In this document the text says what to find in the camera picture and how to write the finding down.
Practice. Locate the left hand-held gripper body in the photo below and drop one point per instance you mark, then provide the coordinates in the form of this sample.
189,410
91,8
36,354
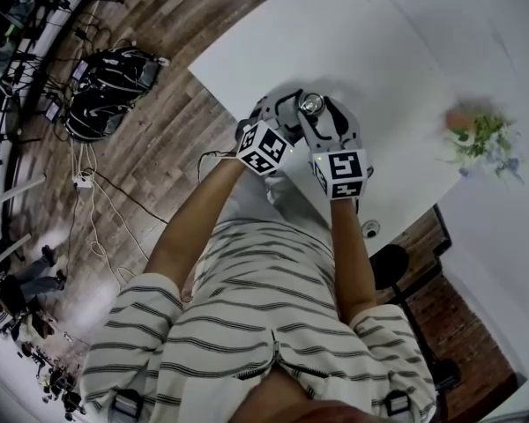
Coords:
264,148

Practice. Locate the potted flower bouquet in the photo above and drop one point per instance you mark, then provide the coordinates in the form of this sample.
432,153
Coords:
485,135

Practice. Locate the person's face and neck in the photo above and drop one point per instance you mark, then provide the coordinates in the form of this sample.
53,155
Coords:
291,401

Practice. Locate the person's grey trousers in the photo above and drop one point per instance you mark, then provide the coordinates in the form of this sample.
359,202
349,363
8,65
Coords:
291,196

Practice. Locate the person's left forearm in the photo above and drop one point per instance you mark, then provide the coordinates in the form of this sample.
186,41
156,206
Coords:
189,232

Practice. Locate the person's striped white shirt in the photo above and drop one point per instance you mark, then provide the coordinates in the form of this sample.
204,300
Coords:
255,315

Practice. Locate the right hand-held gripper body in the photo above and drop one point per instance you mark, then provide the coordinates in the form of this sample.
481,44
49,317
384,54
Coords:
346,165

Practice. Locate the small shiny metal cup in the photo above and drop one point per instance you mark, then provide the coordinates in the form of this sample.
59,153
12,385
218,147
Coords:
312,103

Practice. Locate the small blue-screen device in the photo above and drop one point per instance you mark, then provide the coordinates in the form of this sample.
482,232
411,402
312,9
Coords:
53,112
79,71

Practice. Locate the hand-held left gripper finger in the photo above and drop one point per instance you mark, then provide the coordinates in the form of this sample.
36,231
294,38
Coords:
266,106
295,132

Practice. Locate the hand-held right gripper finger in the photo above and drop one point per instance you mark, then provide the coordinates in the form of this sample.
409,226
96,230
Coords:
319,143
355,126

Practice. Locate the white desk frame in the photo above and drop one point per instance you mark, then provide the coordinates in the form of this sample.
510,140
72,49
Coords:
22,188

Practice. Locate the white power strip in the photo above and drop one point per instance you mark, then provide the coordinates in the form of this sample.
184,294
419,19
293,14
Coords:
83,182

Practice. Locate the person's right forearm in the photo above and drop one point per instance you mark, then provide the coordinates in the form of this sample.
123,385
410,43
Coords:
352,258

